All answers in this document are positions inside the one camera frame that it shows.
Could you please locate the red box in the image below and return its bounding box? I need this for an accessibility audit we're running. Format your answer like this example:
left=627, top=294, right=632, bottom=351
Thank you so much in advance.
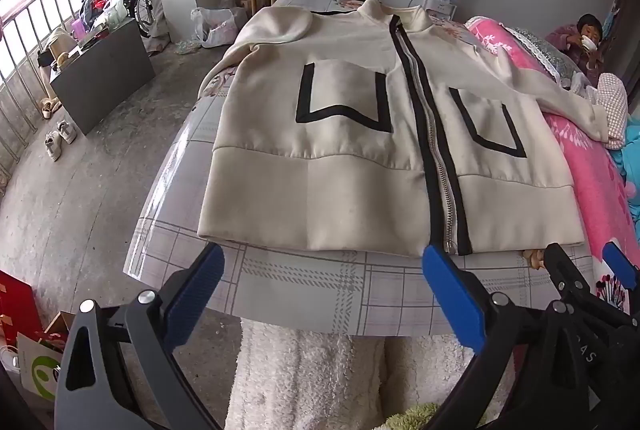
left=0, top=269, right=45, bottom=352

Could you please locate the white plastic bag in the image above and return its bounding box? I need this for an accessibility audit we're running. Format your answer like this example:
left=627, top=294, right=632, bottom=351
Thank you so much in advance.
left=191, top=5, right=248, bottom=48

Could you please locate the checked pink white cloth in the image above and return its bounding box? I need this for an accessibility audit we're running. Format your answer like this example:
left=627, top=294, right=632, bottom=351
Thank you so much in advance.
left=584, top=73, right=629, bottom=150

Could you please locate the wheelchair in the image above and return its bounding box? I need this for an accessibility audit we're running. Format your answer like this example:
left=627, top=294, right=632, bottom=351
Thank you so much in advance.
left=131, top=0, right=155, bottom=37

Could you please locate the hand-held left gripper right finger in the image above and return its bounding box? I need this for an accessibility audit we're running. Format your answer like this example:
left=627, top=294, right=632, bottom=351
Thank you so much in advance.
left=422, top=244, right=601, bottom=430

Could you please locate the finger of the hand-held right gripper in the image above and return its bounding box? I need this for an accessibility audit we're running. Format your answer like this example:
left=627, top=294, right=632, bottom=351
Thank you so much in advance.
left=542, top=241, right=583, bottom=313
left=601, top=240, right=640, bottom=306

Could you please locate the white green paper bag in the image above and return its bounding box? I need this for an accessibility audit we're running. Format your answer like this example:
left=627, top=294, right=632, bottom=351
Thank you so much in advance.
left=15, top=331, right=67, bottom=405

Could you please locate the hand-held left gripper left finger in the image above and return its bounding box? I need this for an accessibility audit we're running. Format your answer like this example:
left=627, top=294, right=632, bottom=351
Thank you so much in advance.
left=54, top=243, right=226, bottom=430

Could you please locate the grey lace pillow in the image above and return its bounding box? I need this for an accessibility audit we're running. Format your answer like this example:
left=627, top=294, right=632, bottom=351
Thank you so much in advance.
left=505, top=26, right=584, bottom=87

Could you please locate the white water dispenser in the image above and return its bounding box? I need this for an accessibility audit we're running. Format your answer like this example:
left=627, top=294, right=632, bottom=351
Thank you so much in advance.
left=419, top=0, right=458, bottom=22

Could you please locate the cardboard box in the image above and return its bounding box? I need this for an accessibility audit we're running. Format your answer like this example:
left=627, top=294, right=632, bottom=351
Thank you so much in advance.
left=42, top=310, right=77, bottom=347

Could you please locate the grey cabinet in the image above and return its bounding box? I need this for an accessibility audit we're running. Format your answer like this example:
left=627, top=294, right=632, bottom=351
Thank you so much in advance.
left=49, top=18, right=156, bottom=136

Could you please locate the bed with plaid floral sheet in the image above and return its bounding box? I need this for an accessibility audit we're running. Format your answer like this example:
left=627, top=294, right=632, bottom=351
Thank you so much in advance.
left=124, top=0, right=601, bottom=337

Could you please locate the pink white fleece blanket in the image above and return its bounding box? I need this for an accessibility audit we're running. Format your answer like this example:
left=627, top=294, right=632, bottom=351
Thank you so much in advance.
left=462, top=15, right=640, bottom=316

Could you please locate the green fluffy cloth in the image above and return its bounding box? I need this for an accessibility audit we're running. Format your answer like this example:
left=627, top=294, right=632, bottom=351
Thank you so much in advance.
left=385, top=402, right=442, bottom=430

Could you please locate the metal window railing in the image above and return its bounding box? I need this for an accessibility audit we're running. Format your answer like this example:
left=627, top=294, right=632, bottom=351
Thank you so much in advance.
left=0, top=0, right=101, bottom=191

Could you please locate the cream zip jacket black trim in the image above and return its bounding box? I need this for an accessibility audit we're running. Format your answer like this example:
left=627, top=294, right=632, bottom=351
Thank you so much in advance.
left=196, top=0, right=623, bottom=257

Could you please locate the white fleece garment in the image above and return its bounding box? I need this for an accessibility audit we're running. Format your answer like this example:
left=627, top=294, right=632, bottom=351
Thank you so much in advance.
left=229, top=319, right=516, bottom=430

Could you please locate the teal cloth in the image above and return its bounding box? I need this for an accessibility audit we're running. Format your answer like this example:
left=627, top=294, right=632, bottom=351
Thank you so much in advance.
left=607, top=120, right=640, bottom=217

